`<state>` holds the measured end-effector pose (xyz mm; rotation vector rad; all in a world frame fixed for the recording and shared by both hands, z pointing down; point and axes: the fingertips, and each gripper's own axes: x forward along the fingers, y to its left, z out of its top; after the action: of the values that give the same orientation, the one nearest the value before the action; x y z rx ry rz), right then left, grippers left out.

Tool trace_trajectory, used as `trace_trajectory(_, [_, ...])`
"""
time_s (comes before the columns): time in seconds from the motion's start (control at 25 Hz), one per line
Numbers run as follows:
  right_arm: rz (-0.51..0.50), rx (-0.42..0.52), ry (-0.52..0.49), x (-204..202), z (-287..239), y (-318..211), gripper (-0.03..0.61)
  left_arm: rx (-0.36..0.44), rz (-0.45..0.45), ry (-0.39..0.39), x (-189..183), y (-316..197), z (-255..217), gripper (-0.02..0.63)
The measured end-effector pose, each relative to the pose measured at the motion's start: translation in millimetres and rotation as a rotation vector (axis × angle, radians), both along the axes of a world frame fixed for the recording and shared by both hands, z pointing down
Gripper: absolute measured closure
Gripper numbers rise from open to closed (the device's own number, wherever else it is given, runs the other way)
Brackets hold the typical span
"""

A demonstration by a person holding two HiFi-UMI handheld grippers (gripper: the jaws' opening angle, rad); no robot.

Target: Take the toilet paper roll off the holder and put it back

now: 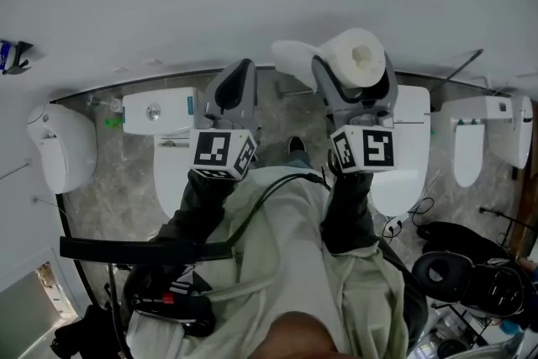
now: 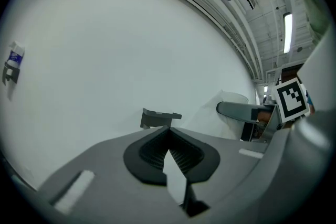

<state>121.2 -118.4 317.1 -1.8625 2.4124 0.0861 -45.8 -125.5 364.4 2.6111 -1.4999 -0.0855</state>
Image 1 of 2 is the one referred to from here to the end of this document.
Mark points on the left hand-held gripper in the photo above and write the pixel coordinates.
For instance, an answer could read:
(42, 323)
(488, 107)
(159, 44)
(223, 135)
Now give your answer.
(218, 149)

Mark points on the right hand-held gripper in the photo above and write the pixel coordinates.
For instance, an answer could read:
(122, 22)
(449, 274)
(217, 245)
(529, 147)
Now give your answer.
(370, 147)

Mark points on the large white toilet paper roll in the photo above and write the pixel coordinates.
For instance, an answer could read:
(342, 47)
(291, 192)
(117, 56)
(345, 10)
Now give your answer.
(357, 56)

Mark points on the person's right forearm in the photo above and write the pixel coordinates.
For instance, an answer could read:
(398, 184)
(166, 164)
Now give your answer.
(348, 214)

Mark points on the person's left forearm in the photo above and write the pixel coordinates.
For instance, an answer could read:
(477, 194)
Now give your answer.
(197, 208)

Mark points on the white toilet with flush button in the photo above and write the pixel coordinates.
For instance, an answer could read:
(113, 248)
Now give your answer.
(159, 111)

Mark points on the white toilet with flat lid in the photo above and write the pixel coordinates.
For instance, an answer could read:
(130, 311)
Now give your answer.
(409, 147)

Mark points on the white toilet brush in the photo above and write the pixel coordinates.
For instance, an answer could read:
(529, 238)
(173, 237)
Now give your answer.
(110, 104)

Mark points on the white toilet with narrow seat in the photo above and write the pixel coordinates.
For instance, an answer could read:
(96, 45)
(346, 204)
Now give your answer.
(471, 147)

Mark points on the rounded white toilet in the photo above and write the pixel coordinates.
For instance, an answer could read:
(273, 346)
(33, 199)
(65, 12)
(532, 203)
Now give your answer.
(63, 147)

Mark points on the person's shoe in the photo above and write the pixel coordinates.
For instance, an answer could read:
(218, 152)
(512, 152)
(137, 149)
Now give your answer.
(297, 144)

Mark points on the person's jeans leg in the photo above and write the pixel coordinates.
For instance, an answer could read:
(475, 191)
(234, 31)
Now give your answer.
(297, 159)

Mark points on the long grey pole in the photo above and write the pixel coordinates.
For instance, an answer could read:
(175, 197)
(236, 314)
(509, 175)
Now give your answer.
(458, 70)

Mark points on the green plastic object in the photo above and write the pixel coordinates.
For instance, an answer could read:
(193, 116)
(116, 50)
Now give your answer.
(112, 123)

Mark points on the person's pale green jacket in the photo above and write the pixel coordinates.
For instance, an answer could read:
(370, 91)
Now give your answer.
(294, 256)

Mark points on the black bag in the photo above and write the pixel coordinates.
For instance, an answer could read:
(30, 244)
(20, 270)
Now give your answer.
(458, 237)

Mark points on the black stand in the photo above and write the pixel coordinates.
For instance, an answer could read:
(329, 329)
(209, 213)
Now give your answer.
(504, 216)

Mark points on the black waist pack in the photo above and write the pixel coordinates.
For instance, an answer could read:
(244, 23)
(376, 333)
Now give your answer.
(172, 298)

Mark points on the black equipment case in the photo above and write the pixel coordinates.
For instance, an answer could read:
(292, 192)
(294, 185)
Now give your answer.
(496, 290)

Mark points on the person's face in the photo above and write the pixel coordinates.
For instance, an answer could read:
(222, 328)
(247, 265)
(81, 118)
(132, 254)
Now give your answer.
(296, 338)

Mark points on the dark backpack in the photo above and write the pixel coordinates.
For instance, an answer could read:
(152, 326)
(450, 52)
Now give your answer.
(84, 332)

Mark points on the black wall bracket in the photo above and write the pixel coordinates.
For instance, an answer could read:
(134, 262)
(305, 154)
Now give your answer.
(17, 59)

